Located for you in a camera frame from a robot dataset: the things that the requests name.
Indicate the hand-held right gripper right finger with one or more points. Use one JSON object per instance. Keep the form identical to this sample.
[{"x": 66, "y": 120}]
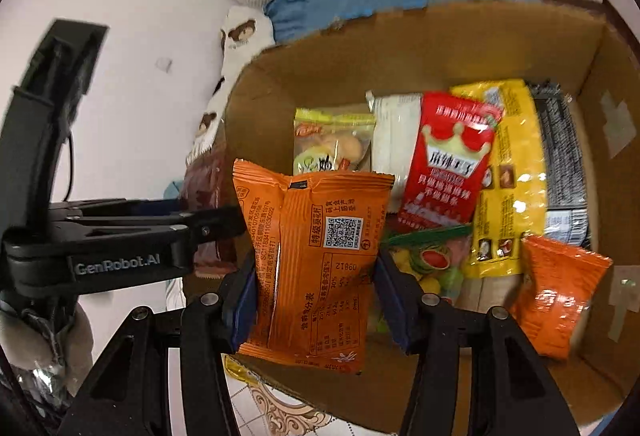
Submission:
[{"x": 395, "y": 298}]

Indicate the large yellow-black snack bag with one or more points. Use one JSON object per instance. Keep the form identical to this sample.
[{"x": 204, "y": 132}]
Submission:
[{"x": 520, "y": 156}]

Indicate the orange snack packet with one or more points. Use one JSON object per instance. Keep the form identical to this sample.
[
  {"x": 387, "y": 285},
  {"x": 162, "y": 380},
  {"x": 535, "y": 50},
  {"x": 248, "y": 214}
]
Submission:
[
  {"x": 555, "y": 301},
  {"x": 310, "y": 266}
]

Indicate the clear bag of round snacks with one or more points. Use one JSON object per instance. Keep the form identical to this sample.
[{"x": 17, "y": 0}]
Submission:
[{"x": 330, "y": 141}]

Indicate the brown snack packet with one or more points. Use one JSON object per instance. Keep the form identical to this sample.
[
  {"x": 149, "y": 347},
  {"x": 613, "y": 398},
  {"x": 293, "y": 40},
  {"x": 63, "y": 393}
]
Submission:
[{"x": 205, "y": 191}]

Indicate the red crown-print snack packet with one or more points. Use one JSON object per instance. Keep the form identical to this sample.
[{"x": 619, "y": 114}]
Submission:
[{"x": 445, "y": 166}]

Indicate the green-edged candy bag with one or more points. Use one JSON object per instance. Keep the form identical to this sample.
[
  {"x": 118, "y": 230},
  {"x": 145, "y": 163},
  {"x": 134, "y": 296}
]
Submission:
[{"x": 435, "y": 261}]

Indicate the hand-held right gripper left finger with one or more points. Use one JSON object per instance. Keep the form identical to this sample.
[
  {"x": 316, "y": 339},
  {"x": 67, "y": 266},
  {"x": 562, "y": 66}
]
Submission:
[{"x": 245, "y": 301}]

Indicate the yellow snack packet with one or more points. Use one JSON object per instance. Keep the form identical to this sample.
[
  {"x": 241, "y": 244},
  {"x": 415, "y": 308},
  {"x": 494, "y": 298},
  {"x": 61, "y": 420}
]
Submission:
[{"x": 237, "y": 368}]

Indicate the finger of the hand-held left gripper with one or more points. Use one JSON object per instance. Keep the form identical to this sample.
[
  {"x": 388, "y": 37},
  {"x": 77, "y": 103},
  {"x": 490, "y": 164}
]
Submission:
[{"x": 210, "y": 223}]

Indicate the white diamond-pattern blanket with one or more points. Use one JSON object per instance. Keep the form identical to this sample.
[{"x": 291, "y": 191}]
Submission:
[{"x": 280, "y": 408}]

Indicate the bear-print pillow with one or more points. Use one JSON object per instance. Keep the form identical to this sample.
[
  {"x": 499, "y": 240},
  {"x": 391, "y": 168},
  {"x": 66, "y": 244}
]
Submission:
[{"x": 240, "y": 34}]

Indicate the cardboard box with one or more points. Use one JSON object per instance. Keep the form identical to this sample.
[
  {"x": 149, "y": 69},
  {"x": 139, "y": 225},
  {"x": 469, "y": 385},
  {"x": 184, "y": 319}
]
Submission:
[{"x": 425, "y": 51}]

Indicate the white wafer packet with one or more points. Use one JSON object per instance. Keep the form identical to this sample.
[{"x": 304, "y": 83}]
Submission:
[{"x": 395, "y": 141}]

